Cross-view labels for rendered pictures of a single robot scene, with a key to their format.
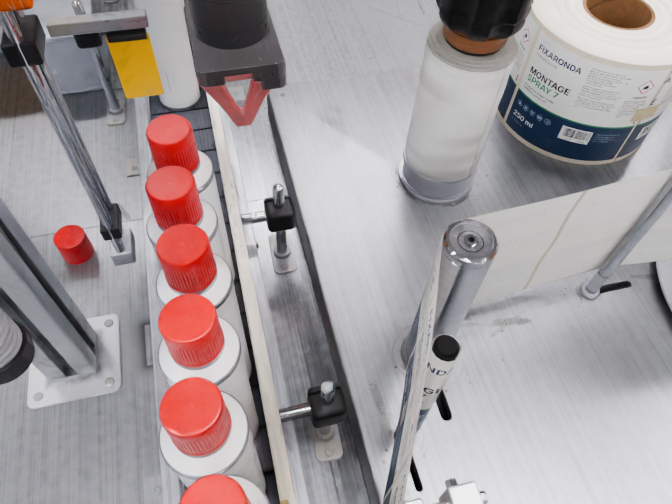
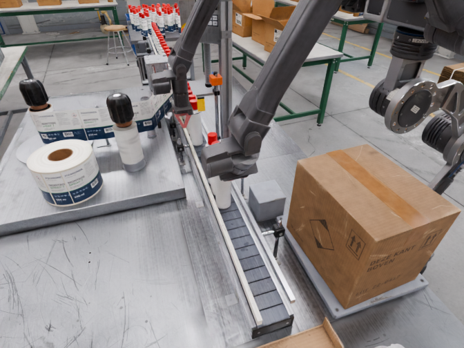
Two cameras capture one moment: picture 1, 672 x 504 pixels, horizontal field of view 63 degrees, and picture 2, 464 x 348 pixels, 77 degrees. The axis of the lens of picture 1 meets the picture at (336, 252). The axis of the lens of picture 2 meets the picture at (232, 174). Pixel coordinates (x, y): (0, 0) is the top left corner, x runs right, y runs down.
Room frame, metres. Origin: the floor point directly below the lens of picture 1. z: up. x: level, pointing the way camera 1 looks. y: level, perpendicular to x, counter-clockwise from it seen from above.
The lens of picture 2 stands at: (1.42, 0.28, 1.58)
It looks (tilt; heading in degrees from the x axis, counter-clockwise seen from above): 38 degrees down; 180
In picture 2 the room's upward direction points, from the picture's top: straight up
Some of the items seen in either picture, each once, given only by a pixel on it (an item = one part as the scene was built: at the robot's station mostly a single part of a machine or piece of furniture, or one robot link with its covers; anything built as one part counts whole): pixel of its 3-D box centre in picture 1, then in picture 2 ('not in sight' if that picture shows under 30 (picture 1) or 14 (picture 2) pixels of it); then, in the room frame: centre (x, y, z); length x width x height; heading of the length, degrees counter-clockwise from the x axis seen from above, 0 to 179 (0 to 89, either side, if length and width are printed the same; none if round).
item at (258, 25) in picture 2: not in sight; (271, 22); (-1.90, 0.70, 0.96); 0.53 x 0.45 x 0.37; 113
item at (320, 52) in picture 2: not in sight; (253, 65); (-2.34, 0.57, 0.39); 2.20 x 0.80 x 0.78; 22
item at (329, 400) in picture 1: (307, 413); (176, 126); (0.16, 0.01, 0.89); 0.06 x 0.03 x 0.12; 108
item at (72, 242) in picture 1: (73, 244); not in sight; (0.35, 0.30, 0.85); 0.03 x 0.03 x 0.03
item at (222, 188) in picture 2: not in sight; (222, 181); (0.69, 0.25, 0.98); 0.05 x 0.05 x 0.20
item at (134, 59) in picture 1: (136, 65); (201, 104); (0.35, 0.16, 1.09); 0.03 x 0.01 x 0.06; 108
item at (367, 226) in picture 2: not in sight; (356, 220); (0.86, 0.63, 0.99); 0.30 x 0.24 x 0.27; 21
